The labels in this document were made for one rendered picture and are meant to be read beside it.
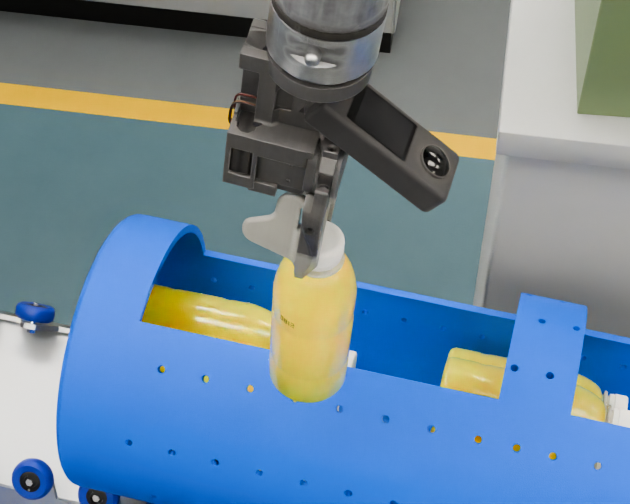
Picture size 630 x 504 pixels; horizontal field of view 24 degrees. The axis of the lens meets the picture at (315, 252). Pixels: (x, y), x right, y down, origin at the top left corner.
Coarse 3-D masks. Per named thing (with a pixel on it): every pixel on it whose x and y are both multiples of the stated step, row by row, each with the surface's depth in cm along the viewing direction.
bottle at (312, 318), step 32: (288, 288) 113; (320, 288) 112; (352, 288) 114; (288, 320) 115; (320, 320) 114; (352, 320) 118; (288, 352) 118; (320, 352) 117; (288, 384) 121; (320, 384) 121
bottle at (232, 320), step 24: (168, 288) 152; (144, 312) 150; (168, 312) 150; (192, 312) 149; (216, 312) 149; (240, 312) 149; (264, 312) 150; (216, 336) 149; (240, 336) 148; (264, 336) 148
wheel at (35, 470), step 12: (24, 468) 155; (36, 468) 154; (48, 468) 155; (12, 480) 155; (24, 480) 155; (36, 480) 155; (48, 480) 155; (24, 492) 155; (36, 492) 155; (48, 492) 155
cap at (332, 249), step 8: (328, 224) 112; (328, 232) 111; (336, 232) 111; (328, 240) 111; (336, 240) 111; (344, 240) 111; (328, 248) 110; (336, 248) 110; (320, 256) 110; (328, 256) 110; (336, 256) 110; (320, 264) 110; (328, 264) 110; (336, 264) 111
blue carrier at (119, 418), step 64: (128, 256) 140; (192, 256) 157; (128, 320) 136; (384, 320) 157; (448, 320) 154; (512, 320) 152; (576, 320) 137; (64, 384) 136; (128, 384) 135; (192, 384) 134; (256, 384) 133; (384, 384) 132; (512, 384) 131; (64, 448) 139; (128, 448) 137; (192, 448) 136; (256, 448) 134; (320, 448) 133; (384, 448) 132; (448, 448) 131; (512, 448) 130; (576, 448) 129
